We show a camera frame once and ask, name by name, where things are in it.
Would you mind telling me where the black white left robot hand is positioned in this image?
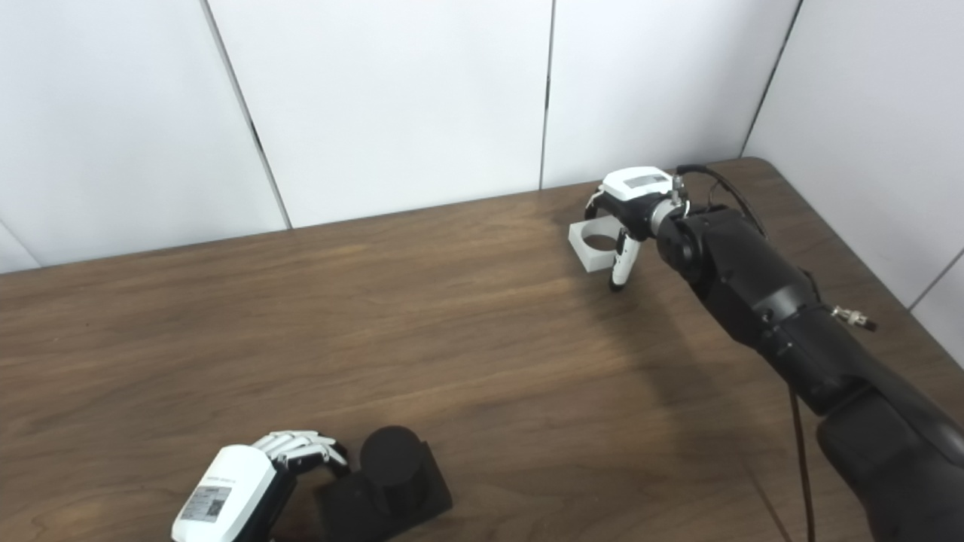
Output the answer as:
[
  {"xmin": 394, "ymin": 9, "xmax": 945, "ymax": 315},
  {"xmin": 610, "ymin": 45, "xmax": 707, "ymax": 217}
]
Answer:
[{"xmin": 171, "ymin": 430, "xmax": 351, "ymax": 542}]

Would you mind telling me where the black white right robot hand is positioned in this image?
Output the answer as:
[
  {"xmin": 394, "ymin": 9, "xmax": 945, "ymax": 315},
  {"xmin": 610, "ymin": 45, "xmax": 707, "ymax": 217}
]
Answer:
[{"xmin": 584, "ymin": 166, "xmax": 679, "ymax": 293}]

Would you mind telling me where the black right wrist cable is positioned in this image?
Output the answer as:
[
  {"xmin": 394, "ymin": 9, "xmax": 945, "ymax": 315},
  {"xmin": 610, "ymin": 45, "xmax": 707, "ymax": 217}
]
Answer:
[{"xmin": 674, "ymin": 164, "xmax": 819, "ymax": 542}]

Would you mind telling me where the white square piece with hole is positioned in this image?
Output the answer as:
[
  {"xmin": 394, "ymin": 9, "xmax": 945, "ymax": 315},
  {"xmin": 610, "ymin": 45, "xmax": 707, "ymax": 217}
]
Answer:
[{"xmin": 568, "ymin": 215, "xmax": 626, "ymax": 272}]

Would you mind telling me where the black peg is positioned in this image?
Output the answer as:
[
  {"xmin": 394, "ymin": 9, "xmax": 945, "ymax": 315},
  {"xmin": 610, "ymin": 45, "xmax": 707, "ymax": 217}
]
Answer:
[{"xmin": 316, "ymin": 425, "xmax": 454, "ymax": 542}]

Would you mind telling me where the silver right forearm plug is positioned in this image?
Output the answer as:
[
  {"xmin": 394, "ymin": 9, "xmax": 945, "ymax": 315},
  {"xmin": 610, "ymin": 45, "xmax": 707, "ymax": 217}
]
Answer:
[{"xmin": 831, "ymin": 304, "xmax": 879, "ymax": 333}]

